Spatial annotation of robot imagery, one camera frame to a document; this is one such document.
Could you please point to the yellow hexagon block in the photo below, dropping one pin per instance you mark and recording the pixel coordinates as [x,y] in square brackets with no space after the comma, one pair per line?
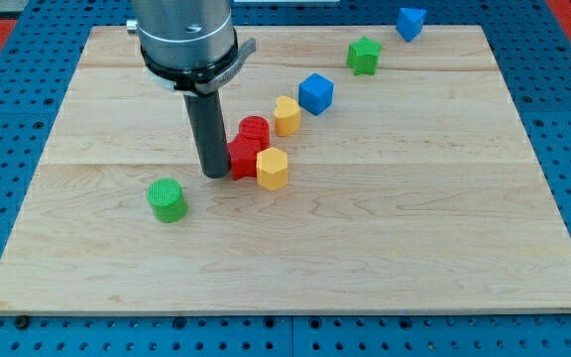
[272,168]

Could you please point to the green cylinder block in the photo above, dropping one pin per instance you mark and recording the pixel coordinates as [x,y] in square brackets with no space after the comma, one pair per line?
[165,197]

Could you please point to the red cylinder block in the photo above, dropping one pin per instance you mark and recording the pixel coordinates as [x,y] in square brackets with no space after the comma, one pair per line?
[256,128]

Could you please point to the blue cube block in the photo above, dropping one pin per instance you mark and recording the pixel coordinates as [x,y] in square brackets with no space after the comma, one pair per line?
[315,94]

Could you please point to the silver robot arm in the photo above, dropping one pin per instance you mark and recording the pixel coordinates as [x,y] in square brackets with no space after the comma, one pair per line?
[191,46]

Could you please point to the wooden board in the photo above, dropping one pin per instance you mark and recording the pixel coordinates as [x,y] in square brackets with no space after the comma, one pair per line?
[416,192]

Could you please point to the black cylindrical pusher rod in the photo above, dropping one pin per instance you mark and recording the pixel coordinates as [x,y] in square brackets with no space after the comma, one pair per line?
[207,125]

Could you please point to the green star block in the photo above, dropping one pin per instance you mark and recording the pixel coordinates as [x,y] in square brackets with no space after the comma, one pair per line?
[363,56]

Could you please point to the blue triangle block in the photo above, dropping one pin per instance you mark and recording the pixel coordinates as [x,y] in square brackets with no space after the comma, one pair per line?
[410,22]

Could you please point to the yellow heart block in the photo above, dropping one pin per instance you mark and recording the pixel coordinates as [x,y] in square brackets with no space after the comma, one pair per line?
[287,116]

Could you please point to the red star block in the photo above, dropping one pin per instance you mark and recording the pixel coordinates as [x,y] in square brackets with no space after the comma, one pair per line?
[243,152]

